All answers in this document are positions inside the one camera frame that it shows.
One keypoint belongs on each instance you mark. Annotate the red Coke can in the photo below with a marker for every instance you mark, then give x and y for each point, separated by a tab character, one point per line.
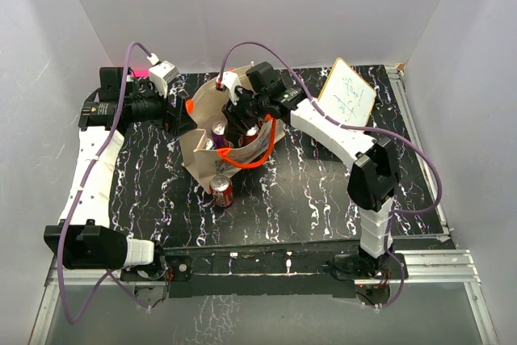
221	189
251	134

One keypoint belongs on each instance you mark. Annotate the pink marker pen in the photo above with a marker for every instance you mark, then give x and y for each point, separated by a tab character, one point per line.
140	74

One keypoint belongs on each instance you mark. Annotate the dark Pepsi bottle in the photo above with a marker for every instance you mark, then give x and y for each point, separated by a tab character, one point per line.
234	132

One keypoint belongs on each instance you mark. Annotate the canvas bag with orange handles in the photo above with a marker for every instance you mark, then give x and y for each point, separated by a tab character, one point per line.
205	109

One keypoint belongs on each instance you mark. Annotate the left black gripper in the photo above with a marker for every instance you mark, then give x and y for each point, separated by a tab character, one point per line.
177	120

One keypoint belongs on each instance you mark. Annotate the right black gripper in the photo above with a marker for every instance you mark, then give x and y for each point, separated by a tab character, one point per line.
229	111

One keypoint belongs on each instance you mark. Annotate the purple Fanta can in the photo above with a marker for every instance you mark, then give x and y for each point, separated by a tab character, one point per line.
207	144
218	136

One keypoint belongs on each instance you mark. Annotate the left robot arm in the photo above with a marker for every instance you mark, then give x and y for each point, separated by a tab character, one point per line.
83	237

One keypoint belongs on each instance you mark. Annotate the small whiteboard with orange frame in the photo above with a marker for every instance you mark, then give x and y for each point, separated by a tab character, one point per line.
346	97

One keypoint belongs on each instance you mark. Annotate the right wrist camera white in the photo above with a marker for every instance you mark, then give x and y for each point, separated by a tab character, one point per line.
229	82

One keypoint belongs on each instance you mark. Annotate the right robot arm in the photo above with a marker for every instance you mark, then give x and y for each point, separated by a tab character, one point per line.
372	163

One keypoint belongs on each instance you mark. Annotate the black marble pattern mat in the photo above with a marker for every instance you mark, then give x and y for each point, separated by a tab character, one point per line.
299	194

